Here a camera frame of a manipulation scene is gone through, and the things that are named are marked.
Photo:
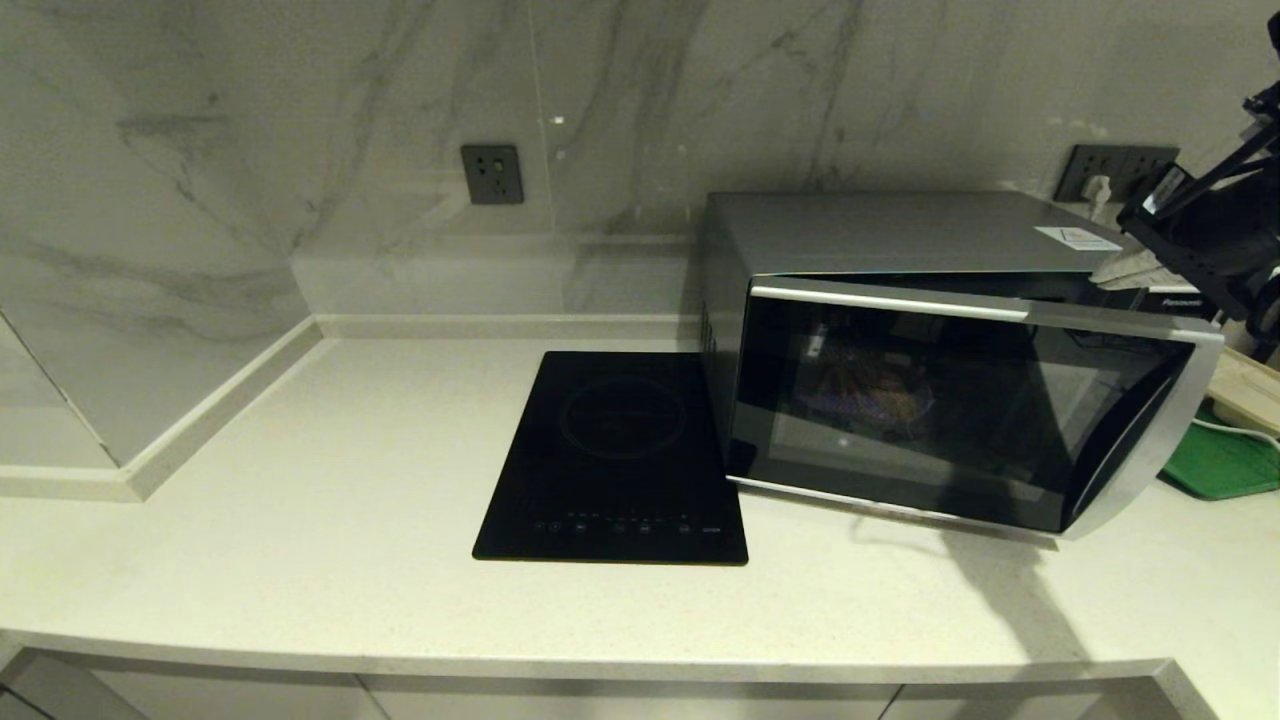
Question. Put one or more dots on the black induction cooktop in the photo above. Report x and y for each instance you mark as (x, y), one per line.
(600, 450)

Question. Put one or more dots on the beige power strip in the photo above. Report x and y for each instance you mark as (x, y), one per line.
(1250, 385)

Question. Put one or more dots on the lavender round plate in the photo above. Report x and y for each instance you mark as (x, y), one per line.
(870, 405)

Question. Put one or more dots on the green plastic tray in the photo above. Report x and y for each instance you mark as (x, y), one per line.
(1225, 465)

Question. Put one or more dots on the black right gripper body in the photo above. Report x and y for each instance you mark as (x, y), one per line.
(1190, 235)

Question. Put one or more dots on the silver Panasonic microwave oven body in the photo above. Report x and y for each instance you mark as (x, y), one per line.
(880, 230)

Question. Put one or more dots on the white base cabinet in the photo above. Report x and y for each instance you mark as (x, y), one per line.
(250, 700)

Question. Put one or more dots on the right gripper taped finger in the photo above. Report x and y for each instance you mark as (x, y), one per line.
(1135, 270)

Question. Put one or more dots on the grey single wall socket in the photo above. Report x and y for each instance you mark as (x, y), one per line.
(492, 175)

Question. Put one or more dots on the dark glass microwave door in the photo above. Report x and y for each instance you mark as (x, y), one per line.
(950, 410)

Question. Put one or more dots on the grey double wall socket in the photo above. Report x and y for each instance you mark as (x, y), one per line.
(1100, 160)

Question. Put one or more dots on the white power plug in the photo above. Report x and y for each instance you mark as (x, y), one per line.
(1098, 188)

